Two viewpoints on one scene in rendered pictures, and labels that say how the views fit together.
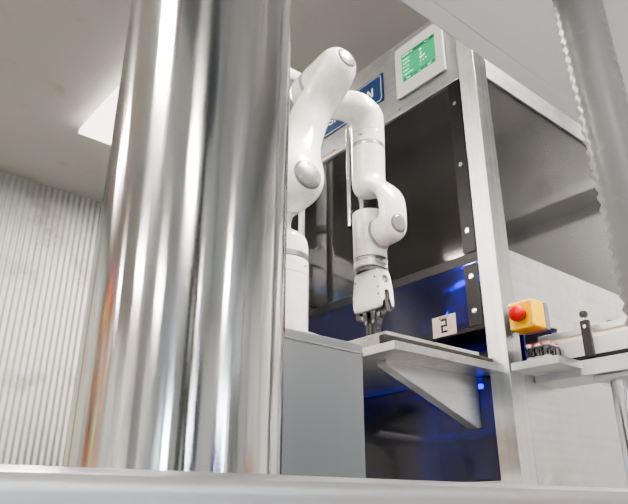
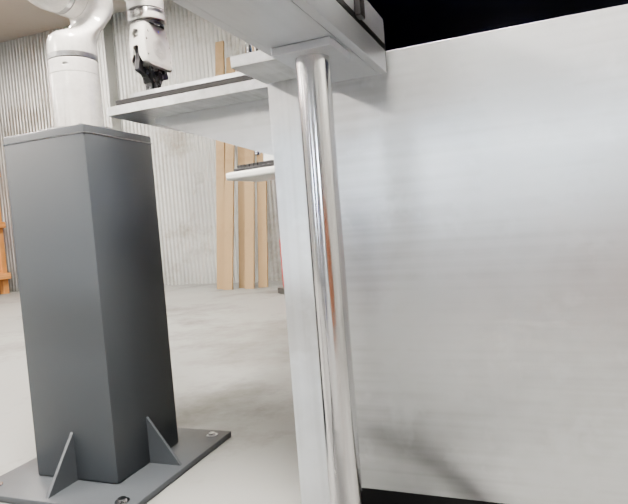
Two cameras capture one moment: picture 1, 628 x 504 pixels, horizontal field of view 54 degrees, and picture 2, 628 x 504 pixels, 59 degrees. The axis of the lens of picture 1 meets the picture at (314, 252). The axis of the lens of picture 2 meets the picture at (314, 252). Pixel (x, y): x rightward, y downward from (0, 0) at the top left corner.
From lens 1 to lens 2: 1.84 m
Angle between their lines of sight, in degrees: 65
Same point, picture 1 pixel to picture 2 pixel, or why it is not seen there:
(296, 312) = (58, 110)
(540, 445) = not seen: hidden behind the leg
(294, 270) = (53, 72)
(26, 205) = not seen: outside the picture
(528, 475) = (291, 213)
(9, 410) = not seen: hidden behind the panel
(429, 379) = (210, 122)
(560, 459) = (366, 182)
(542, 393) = (337, 94)
